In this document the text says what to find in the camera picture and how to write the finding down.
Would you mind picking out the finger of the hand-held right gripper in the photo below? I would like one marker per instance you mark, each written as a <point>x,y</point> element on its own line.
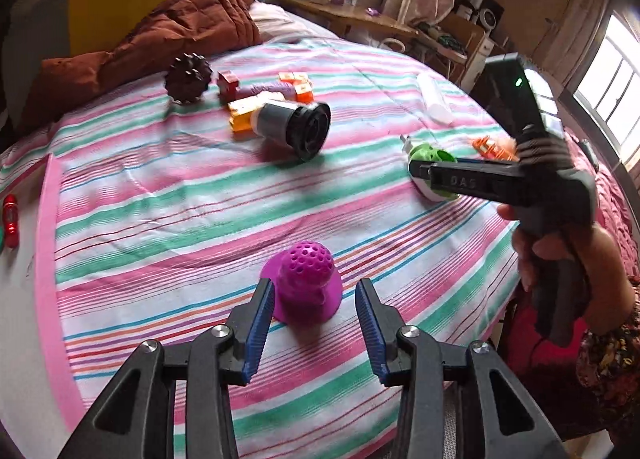
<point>470,181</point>

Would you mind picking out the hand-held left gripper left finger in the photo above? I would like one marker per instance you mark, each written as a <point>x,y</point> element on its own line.
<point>260,329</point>

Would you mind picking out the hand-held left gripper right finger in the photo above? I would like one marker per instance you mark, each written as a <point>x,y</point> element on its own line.
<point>372,334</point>

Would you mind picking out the orange striped toy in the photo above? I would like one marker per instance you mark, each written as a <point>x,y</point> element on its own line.
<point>492,148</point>

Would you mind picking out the green white toy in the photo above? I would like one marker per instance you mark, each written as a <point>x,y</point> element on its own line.
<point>430,154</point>

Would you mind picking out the magenta perforated cone toy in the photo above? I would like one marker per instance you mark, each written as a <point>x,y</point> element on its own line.
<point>305,284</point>

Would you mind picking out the white tube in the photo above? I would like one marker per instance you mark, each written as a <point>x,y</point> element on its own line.
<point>434,96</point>

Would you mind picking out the black grey cylinder jar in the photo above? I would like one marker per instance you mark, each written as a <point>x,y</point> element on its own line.
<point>295,126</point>

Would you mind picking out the yellow orange box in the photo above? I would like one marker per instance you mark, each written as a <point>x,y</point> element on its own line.
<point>242,119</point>

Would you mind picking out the lilac ball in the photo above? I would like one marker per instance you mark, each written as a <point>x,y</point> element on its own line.
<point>265,88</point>

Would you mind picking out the green cup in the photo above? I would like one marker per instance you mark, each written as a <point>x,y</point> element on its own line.
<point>2,240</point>

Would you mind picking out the red shiny toy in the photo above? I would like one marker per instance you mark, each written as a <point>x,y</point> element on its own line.
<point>10,219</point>

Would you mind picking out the person's right forearm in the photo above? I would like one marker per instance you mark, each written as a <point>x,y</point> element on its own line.
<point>612,354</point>

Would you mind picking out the person's right hand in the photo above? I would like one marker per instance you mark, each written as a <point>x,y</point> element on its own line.
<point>602,259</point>

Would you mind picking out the large side window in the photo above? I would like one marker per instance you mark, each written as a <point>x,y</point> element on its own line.
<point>610,84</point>

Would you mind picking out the striped bed sheet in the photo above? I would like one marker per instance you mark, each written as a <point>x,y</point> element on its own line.
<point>175,219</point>

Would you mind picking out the cluttered side table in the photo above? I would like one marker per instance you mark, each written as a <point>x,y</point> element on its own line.
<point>465,34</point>

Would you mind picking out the small purple object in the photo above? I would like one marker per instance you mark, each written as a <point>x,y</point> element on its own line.
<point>373,12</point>

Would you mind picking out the wooden desk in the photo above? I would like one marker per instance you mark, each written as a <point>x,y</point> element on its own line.
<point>345,16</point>

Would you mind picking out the small red cube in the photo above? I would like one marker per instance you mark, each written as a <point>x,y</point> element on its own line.
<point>227,83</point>

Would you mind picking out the white pillow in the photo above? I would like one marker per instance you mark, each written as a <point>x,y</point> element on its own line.
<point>280,21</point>

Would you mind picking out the dark brown spiky ball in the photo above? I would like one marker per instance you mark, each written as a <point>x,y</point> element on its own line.
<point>187,78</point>

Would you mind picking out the brown quilt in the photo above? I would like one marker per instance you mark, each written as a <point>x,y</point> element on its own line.
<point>165,34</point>

